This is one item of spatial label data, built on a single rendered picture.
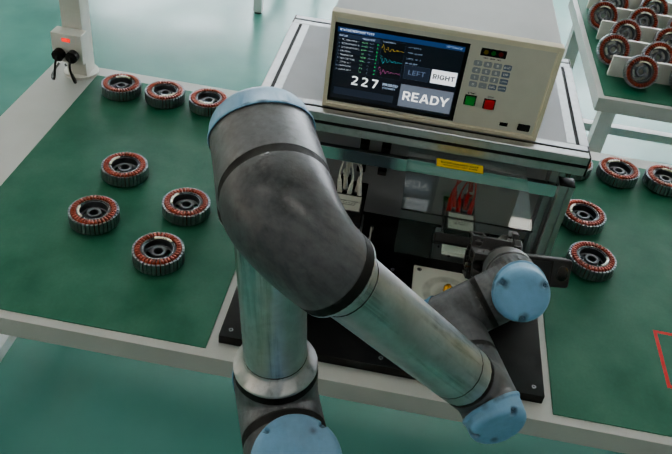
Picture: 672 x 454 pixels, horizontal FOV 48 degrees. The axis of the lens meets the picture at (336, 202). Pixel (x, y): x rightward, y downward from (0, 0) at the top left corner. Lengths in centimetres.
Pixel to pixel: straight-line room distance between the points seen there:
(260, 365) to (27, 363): 161
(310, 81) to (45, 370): 133
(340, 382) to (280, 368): 49
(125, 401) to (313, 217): 176
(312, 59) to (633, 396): 97
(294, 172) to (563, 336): 109
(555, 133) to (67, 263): 106
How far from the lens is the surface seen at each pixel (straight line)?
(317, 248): 68
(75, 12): 228
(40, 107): 224
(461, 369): 87
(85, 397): 241
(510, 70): 147
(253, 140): 73
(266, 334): 94
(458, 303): 102
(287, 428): 99
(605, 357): 168
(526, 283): 100
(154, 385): 241
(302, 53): 173
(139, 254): 165
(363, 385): 147
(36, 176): 196
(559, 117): 166
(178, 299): 160
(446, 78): 148
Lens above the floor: 189
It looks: 38 degrees down
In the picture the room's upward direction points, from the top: 8 degrees clockwise
